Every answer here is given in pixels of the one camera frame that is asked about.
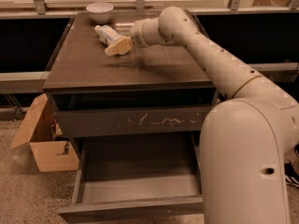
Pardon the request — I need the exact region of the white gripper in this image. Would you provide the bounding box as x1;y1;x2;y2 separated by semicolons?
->
105;18;163;56

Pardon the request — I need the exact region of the clear plastic water bottle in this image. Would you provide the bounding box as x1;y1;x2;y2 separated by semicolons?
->
94;25;120;46

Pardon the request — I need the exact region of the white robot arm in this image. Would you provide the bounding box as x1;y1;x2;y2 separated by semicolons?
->
130;7;299;224

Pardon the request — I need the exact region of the dark grey drawer cabinet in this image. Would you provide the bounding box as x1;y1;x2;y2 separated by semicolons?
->
43;13;220;151

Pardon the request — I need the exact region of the scratched grey top drawer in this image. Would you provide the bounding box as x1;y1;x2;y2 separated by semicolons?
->
54;105;210;137

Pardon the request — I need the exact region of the open grey middle drawer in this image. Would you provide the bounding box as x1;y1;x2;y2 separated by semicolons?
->
58;132;203;224

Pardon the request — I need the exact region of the white ceramic bowl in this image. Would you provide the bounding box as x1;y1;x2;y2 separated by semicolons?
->
86;2;114;24

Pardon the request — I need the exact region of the open cardboard box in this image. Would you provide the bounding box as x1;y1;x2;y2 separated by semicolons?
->
10;94;79;172

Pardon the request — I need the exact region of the black and white sneaker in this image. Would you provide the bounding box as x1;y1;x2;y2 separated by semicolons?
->
284;162;299;188

